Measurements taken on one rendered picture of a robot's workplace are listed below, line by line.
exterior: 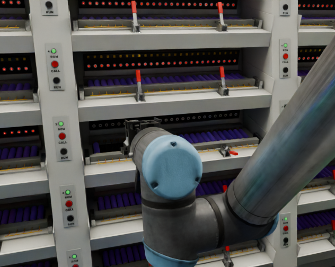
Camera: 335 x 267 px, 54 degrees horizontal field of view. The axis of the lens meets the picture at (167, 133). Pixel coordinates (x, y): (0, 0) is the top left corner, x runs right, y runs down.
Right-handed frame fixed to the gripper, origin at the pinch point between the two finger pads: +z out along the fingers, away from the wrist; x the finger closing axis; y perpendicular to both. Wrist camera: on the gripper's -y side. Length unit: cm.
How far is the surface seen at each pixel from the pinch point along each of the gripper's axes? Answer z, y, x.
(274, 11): 12, 35, -48
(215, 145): 16.4, -6.2, -28.7
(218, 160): 11.9, -10.0, -27.6
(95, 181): 12.5, -12.4, 10.6
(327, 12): 29, 38, -82
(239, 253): 17, -46, -37
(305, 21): 19, 33, -64
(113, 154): 16.1, -5.6, 4.4
